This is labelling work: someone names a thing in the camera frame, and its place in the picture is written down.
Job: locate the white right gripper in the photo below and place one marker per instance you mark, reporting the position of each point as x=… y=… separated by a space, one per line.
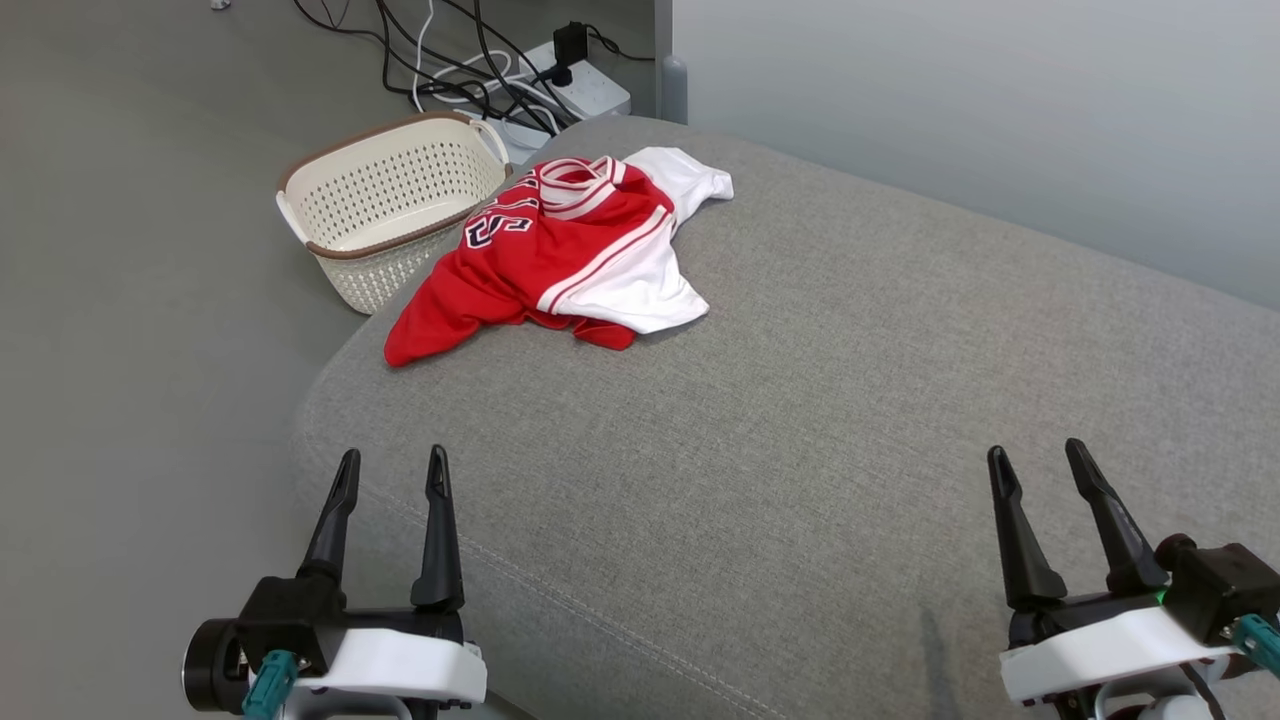
x=1100 y=650

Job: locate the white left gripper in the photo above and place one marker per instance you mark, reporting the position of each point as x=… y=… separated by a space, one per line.
x=410 y=665

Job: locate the red jersey white sleeves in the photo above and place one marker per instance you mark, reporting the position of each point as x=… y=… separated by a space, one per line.
x=540 y=260

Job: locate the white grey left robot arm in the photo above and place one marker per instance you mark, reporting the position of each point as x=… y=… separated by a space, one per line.
x=205 y=670

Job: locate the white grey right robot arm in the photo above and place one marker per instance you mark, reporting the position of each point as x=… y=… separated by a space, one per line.
x=1170 y=710

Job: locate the cream perforated laundry basket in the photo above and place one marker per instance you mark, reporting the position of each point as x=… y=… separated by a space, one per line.
x=390 y=190

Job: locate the white power strip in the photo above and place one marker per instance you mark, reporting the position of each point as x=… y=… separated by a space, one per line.
x=590 y=90

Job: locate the black power adapter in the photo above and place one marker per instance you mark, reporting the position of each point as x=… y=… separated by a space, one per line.
x=570 y=45

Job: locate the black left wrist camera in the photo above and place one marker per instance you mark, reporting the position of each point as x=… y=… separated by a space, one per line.
x=290 y=610

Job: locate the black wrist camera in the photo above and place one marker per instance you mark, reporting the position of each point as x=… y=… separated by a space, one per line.
x=290 y=610
x=1220 y=590

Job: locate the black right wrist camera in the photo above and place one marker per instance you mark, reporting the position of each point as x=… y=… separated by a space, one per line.
x=1220 y=590

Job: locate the teal left camera connector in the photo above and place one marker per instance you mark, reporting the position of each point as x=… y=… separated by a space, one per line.
x=268 y=685

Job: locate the teal camera connector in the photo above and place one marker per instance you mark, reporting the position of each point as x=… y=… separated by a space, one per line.
x=268 y=685
x=1262 y=640

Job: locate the teal right camera connector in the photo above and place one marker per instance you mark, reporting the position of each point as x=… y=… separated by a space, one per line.
x=1262 y=640

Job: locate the grey partition post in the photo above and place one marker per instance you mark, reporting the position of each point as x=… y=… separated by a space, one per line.
x=674 y=90

